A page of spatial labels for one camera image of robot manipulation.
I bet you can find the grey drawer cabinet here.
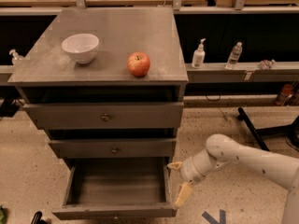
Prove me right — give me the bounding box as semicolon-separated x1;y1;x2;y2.
7;6;190;173

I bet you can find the crumpled clear plastic wrap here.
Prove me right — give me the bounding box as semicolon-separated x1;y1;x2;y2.
260;60;276;70

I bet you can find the white ceramic bowl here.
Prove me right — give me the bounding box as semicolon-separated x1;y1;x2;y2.
62;34;99;63

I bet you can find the black object bottom left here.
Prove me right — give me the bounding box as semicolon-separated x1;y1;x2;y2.
31;211;50;224

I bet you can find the orange spray can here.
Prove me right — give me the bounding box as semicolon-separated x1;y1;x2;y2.
274;84;292;105

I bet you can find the white pump lotion bottle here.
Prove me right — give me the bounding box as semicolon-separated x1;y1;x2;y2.
192;38;206;69

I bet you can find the clear plastic water bottle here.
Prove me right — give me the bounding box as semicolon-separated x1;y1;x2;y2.
225;42;243;70

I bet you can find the red apple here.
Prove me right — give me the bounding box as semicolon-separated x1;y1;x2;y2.
127;52;150;77

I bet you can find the grey bottom drawer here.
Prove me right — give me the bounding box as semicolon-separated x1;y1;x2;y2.
52;157;177;220

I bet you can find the grey middle drawer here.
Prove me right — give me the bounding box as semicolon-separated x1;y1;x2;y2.
49;138;176;159

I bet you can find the grey drawer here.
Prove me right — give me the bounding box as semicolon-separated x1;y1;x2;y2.
24;102;183;130
52;157;177;220
49;138;176;159

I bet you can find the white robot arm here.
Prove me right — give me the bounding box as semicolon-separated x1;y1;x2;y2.
167;134;299;224

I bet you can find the grey top drawer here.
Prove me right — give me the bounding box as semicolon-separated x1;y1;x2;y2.
24;102;183;130

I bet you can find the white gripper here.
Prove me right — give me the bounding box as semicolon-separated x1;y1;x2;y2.
167;154;206;207

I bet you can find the green object at edge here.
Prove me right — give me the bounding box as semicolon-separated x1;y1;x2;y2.
0;205;6;224

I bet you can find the black stand base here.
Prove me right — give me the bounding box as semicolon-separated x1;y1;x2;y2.
237;107;299;151

